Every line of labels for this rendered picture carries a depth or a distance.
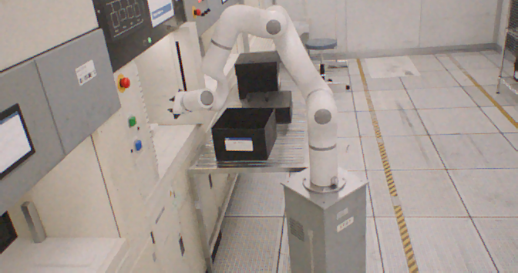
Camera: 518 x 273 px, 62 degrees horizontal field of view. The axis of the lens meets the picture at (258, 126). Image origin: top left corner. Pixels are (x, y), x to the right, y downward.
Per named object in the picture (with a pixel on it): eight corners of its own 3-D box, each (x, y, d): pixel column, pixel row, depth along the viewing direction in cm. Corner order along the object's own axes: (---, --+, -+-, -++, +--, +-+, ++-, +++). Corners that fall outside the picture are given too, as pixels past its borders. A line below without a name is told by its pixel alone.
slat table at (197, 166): (315, 288, 234) (308, 166, 203) (210, 284, 244) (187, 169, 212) (317, 166, 351) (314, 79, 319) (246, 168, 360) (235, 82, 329)
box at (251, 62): (279, 97, 291) (276, 61, 280) (237, 99, 295) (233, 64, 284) (281, 83, 316) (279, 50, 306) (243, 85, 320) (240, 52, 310)
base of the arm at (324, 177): (354, 180, 188) (354, 143, 180) (324, 198, 178) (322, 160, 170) (324, 166, 202) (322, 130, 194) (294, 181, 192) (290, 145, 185)
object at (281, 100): (291, 123, 250) (290, 102, 245) (241, 125, 254) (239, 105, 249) (293, 104, 277) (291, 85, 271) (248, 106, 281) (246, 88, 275)
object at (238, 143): (214, 159, 219) (210, 129, 212) (230, 135, 243) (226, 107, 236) (267, 160, 212) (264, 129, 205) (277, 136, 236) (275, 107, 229)
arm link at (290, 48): (314, 128, 174) (313, 112, 189) (341, 116, 171) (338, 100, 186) (253, 19, 157) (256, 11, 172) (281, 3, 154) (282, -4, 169)
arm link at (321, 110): (335, 136, 187) (334, 85, 177) (339, 157, 170) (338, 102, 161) (307, 138, 188) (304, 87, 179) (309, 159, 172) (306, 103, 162)
